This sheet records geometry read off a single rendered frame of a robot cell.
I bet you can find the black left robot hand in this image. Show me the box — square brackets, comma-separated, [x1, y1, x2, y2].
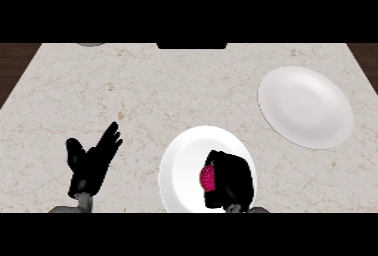
[65, 121, 124, 200]

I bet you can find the matte white plate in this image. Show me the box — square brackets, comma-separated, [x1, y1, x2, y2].
[257, 65, 354, 150]

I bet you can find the pink cupcake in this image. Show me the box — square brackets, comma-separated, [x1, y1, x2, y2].
[198, 163, 218, 193]

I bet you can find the glossy white plate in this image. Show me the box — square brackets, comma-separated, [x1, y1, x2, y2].
[158, 125, 258, 214]

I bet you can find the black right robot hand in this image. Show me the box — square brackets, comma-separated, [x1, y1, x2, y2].
[202, 149, 257, 211]

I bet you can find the grey round object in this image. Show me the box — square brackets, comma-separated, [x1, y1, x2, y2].
[75, 42, 108, 48]

